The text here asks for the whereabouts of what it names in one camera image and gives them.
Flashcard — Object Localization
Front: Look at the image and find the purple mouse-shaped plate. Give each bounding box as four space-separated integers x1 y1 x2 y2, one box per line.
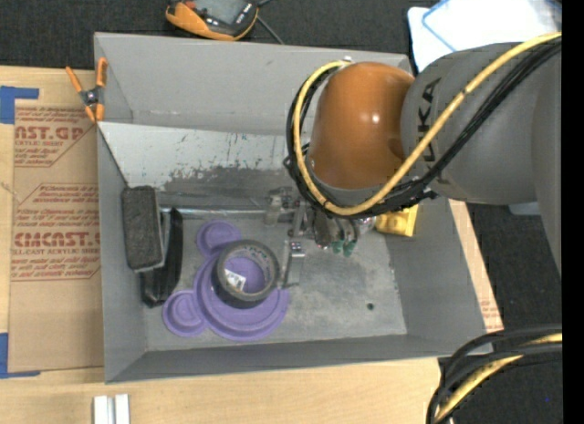
162 219 291 343

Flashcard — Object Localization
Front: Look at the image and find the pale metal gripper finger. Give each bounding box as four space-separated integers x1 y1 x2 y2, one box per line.
281 239 307 289
264 187 294 227

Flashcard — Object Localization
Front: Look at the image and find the yellow box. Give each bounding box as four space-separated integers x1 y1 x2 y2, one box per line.
374 204 419 238

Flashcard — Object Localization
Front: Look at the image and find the dark grey felt eraser block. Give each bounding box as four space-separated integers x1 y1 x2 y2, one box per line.
120 185 166 273

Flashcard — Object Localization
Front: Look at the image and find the grey metal bin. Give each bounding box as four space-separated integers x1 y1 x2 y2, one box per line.
93 32 495 385

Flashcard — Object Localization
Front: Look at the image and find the black tape roll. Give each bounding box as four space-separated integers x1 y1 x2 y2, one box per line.
210 239 282 310

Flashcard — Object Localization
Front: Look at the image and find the brown cardboard board red print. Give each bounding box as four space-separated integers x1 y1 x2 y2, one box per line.
0 65 506 378

